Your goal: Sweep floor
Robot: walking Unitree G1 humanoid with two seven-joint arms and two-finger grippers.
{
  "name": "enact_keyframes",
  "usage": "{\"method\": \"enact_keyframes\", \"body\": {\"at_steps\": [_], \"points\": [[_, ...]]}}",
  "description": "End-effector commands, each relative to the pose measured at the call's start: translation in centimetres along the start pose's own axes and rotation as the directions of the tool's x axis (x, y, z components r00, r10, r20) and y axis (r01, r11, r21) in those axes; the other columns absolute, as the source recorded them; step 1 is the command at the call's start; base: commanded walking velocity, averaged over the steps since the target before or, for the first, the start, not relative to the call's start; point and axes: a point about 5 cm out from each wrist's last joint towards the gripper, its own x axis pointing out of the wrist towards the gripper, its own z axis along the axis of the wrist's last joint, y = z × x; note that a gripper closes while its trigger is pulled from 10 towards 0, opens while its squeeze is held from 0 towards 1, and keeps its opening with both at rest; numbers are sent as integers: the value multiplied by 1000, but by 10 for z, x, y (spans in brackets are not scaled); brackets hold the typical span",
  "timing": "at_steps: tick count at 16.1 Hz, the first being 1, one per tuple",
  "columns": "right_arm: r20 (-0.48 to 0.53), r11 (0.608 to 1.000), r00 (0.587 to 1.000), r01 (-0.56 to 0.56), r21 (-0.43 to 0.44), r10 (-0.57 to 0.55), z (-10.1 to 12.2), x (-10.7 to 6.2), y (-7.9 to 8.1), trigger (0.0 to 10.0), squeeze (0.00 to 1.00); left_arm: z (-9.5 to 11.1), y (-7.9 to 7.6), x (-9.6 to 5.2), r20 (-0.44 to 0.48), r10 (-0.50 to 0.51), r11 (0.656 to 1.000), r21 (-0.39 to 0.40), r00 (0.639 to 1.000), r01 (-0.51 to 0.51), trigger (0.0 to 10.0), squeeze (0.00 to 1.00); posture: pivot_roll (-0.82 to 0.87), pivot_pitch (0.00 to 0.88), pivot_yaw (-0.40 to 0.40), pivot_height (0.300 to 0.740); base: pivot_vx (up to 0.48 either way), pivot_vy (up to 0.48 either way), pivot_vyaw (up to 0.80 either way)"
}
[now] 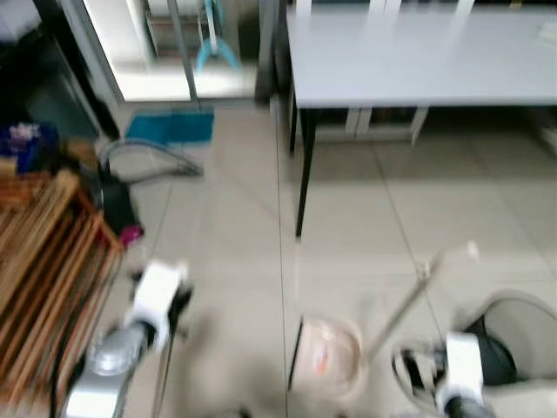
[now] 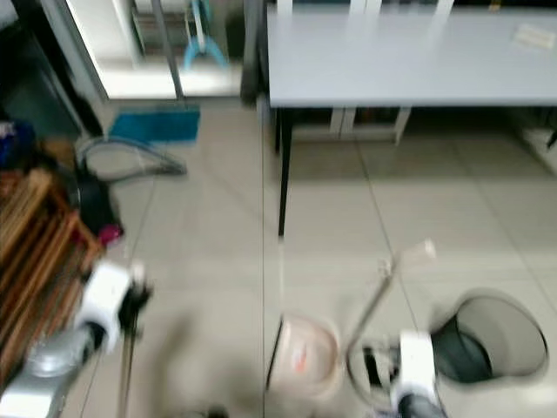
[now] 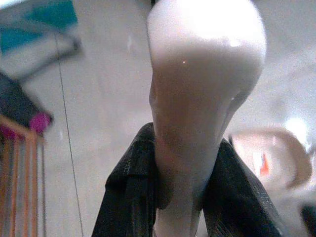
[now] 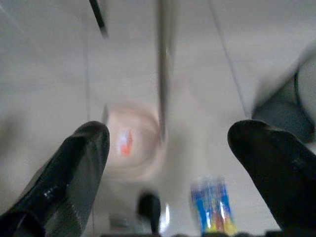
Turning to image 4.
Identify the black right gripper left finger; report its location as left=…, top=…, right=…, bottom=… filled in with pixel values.
left=0, top=120, right=111, bottom=237

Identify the black mesh waste bin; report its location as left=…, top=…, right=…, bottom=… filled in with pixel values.
left=251, top=41, right=316, bottom=144

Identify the black metal floor bar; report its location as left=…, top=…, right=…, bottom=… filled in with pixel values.
left=88, top=0, right=110, bottom=38

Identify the pink long-handled dustpan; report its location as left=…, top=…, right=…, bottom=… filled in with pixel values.
left=102, top=0, right=179, bottom=180

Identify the blue yellow snack packet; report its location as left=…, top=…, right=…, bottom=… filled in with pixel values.
left=189, top=174, right=238, bottom=236

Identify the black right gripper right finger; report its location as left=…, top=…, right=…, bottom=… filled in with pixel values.
left=227, top=119, right=316, bottom=237

